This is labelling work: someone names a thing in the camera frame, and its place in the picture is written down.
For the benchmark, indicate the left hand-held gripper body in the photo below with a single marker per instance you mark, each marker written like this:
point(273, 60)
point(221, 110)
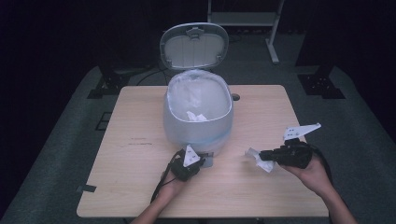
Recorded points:
point(190, 158)

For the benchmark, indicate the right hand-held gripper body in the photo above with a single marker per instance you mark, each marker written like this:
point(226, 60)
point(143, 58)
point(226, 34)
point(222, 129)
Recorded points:
point(294, 152)

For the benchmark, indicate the white grey pedal trash can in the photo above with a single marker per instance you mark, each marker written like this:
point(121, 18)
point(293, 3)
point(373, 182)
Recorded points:
point(199, 133)

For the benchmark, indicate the clear plastic bin liner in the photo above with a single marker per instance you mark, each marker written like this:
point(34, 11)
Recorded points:
point(199, 90)

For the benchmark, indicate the person's left hand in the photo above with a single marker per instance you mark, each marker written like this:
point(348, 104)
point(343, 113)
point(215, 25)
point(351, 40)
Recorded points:
point(174, 186)

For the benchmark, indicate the person's right hand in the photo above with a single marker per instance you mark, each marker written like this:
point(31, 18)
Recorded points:
point(314, 177)

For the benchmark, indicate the black stand base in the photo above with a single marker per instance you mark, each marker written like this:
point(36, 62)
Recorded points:
point(320, 85)
point(109, 84)

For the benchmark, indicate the floor socket plate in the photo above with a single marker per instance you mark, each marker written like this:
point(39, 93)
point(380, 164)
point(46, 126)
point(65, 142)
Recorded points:
point(103, 121)

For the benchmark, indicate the grey tape strip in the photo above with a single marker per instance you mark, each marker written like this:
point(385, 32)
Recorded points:
point(86, 188)

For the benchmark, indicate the white metal stand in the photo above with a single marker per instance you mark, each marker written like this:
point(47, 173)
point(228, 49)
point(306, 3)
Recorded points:
point(249, 18)

